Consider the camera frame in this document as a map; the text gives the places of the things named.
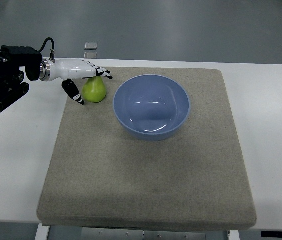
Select blue bowl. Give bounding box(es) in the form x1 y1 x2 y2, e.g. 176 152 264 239
112 74 191 142

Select upper metal floor plate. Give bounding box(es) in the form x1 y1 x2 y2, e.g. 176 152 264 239
84 42 98 50

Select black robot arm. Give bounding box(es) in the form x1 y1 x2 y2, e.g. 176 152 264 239
0 45 42 113

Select green pear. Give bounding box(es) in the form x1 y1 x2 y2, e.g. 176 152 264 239
82 76 106 103

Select beige felt mat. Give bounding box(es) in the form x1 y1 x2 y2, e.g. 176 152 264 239
36 67 257 232

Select lower metal floor plate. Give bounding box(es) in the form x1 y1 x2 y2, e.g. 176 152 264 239
83 51 97 59

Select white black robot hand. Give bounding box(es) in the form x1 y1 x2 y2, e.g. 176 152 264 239
39 58 112 105

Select metal floor plate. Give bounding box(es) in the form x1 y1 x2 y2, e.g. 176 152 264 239
83 51 97 59
84 42 98 50

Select metal table frame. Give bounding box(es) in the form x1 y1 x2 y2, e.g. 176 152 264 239
34 222 282 240

